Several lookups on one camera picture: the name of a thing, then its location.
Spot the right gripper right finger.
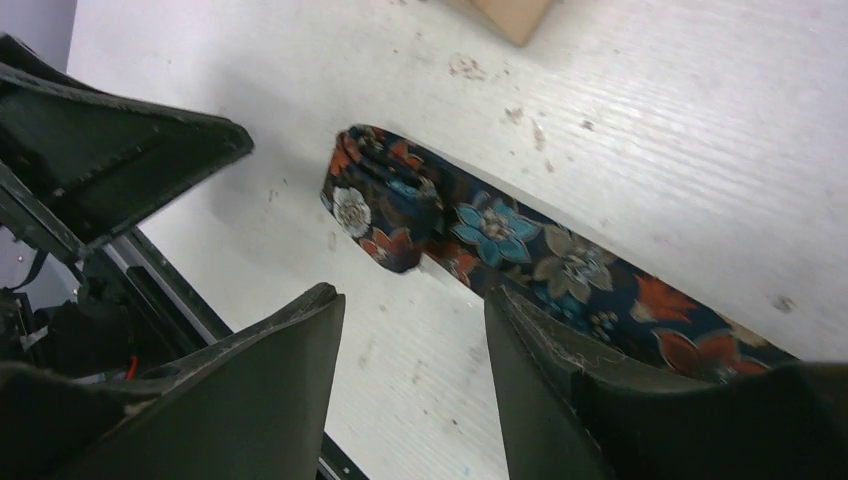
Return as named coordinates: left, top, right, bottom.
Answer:
left=484, top=287, right=847, bottom=479

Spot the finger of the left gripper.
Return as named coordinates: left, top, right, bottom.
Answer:
left=1, top=34, right=254, bottom=249

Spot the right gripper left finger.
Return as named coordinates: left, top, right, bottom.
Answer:
left=1, top=283, right=346, bottom=479

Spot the wooden compartment box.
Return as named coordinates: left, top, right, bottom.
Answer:
left=448, top=0, right=555, bottom=47

